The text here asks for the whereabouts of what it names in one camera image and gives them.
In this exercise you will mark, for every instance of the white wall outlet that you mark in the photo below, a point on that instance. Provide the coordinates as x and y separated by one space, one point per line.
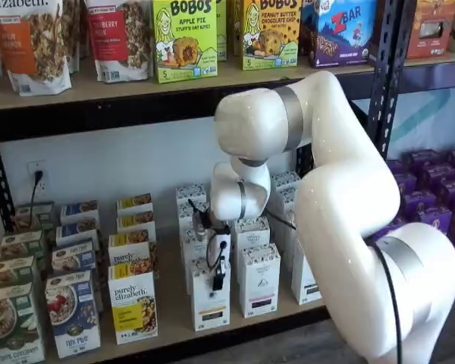
41 189

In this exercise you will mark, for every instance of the blue Z Bar box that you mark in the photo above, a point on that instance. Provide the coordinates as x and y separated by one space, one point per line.
337 34

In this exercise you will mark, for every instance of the yellow Bobo's peanut butter box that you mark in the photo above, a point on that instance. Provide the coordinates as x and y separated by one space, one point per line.
271 38

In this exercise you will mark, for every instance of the yellow purely elizabeth oatmeal box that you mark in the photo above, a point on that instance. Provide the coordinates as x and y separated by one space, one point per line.
134 221
132 303
129 246
134 203

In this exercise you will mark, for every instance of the orange purely elizabeth granola bag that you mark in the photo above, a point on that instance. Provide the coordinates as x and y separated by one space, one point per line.
26 49
76 38

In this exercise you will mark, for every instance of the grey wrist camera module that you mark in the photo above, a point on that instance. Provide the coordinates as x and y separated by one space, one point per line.
201 223

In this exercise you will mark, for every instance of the red purely elizabeth granola bag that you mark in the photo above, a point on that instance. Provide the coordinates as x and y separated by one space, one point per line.
117 41

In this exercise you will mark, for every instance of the white box dark strip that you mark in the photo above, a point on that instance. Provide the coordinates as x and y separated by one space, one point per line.
288 235
305 288
284 197
284 180

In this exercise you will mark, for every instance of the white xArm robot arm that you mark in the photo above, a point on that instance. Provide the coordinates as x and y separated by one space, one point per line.
345 227

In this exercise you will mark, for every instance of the wooden shelf board with snacks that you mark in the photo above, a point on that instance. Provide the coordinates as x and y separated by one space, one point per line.
117 91

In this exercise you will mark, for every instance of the black metal shelving rack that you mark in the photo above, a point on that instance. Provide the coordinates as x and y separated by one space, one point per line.
432 76
98 121

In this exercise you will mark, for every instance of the orange Annie's snack box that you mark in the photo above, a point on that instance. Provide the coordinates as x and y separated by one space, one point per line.
432 30

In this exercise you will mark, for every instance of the green Bobo's apple pie box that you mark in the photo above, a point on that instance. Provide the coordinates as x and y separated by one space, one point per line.
186 41
221 34

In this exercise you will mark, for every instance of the green apple cinnamon oatmeal box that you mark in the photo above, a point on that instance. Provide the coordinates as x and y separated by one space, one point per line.
11 271
34 216
22 244
13 326

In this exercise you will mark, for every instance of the wooden shelf board with cartons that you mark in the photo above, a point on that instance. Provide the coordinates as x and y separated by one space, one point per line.
174 333

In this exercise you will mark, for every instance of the wooden shelf board, orange box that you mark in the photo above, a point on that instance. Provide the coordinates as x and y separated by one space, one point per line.
432 60

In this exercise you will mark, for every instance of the white box pink strip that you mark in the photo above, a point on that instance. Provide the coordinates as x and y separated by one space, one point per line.
259 284
250 231

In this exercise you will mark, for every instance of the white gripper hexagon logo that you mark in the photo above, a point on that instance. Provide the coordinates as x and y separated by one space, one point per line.
224 254

